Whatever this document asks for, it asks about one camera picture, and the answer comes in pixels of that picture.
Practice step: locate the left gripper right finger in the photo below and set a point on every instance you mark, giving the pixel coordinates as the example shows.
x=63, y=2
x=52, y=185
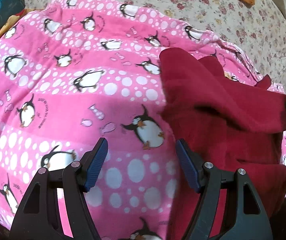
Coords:
x=226, y=204

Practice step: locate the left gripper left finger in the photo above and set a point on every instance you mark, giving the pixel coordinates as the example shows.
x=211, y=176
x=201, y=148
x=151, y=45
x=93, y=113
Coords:
x=38, y=215

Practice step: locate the dark red garment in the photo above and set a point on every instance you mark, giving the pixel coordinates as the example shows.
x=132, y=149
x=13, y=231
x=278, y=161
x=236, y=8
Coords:
x=228, y=123

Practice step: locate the floral beige bedsheet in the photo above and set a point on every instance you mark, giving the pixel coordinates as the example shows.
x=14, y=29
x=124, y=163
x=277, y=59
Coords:
x=259, y=30

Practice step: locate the pink penguin blanket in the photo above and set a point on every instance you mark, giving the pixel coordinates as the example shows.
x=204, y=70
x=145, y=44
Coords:
x=81, y=70

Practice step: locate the red orange fabric at bedside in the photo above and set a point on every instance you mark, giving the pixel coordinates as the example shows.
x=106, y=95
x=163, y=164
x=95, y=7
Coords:
x=12, y=20

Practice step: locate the blue bag at bedside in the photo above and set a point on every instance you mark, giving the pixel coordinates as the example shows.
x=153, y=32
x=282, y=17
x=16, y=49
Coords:
x=6, y=5

